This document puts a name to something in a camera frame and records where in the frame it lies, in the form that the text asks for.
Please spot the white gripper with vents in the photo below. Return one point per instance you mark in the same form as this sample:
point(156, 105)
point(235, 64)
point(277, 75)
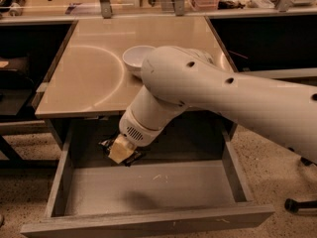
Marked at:
point(136, 128)

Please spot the black rxbar chocolate wrapper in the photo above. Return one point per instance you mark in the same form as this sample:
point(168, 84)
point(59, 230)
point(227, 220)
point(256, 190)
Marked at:
point(106, 145)

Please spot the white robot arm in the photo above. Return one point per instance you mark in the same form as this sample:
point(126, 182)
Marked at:
point(175, 79)

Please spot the grey cabinet with steel top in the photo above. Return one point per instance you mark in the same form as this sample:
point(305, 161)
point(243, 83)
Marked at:
point(91, 80)

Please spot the grey open top drawer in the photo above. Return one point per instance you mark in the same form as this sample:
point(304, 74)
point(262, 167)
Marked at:
point(189, 181)

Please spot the white bowl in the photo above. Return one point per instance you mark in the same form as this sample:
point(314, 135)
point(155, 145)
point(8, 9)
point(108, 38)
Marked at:
point(133, 58)

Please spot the black chair leg bar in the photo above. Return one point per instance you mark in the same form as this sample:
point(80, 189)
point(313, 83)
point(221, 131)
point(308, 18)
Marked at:
point(294, 206)

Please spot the black chair leg caster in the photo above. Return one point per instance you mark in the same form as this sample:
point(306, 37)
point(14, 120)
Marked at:
point(304, 161)

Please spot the black tool on counter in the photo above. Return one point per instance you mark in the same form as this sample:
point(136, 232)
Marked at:
point(12, 7)

